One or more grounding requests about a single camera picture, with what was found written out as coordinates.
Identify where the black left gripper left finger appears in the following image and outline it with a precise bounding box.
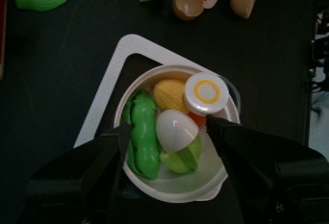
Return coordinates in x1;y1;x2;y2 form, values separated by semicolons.
16;123;134;224

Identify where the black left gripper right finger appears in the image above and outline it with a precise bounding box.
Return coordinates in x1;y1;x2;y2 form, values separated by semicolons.
205;114;329;224

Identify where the white toy pot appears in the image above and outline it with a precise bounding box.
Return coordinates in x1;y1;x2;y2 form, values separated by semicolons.
114;63;242;204

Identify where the brown eggshell half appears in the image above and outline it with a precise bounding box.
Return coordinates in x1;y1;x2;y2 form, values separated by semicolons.
171;0;206;21
229;0;259;19

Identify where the green toy pea pod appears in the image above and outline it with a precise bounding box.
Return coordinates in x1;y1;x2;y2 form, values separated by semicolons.
120;88;163;180

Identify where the orange toy carrot piece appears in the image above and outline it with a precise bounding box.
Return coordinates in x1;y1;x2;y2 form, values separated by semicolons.
186;111;209;128

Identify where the white toy egg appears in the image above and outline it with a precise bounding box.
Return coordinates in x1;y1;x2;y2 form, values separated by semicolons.
154;109;201;154

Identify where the yellow toy corn piece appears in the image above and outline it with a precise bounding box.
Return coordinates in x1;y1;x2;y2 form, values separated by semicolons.
152;79;191;115

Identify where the red wooden drawer box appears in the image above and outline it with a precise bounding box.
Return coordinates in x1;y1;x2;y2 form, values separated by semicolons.
0;0;16;82

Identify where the white disc with yellow ring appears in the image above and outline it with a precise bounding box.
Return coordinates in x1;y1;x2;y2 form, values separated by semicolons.
183;71;230;116

